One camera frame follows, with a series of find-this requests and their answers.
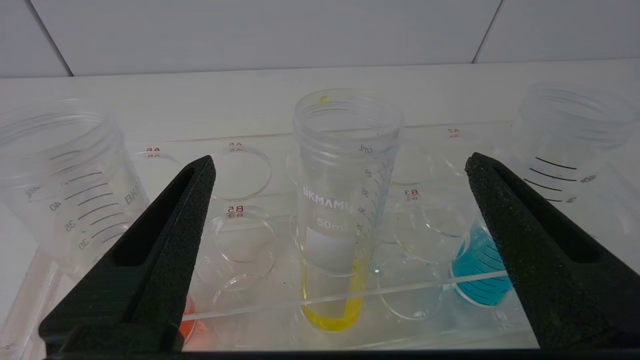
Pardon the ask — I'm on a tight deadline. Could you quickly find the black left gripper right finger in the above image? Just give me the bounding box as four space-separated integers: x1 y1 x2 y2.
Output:
465 152 640 350

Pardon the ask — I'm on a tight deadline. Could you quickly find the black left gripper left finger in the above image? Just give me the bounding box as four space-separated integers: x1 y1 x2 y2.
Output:
39 155 217 353

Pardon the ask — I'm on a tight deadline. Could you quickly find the test tube with yellow pigment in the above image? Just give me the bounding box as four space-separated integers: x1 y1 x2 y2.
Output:
292 89 404 332

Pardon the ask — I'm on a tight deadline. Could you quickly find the test tube with blue pigment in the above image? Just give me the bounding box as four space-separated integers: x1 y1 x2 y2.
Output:
450 82 640 307

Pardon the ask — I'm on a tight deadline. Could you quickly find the clear acrylic test tube rack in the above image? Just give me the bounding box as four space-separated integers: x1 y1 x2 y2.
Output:
0 120 640 352

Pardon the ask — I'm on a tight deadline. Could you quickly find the test tube with red pigment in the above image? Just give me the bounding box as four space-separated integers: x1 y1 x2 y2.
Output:
0 100 211 347

